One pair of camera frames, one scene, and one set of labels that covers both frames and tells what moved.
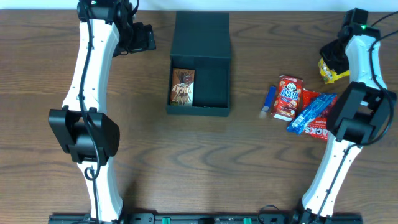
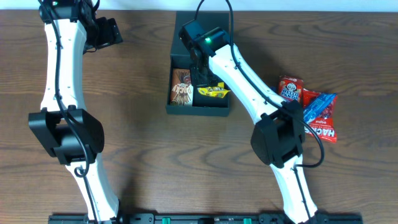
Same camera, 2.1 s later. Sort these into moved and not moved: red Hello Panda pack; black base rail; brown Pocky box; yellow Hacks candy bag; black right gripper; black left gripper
Moved: yellow Hacks candy bag; black right gripper; black left gripper
Not moved: red Hello Panda pack; brown Pocky box; black base rail
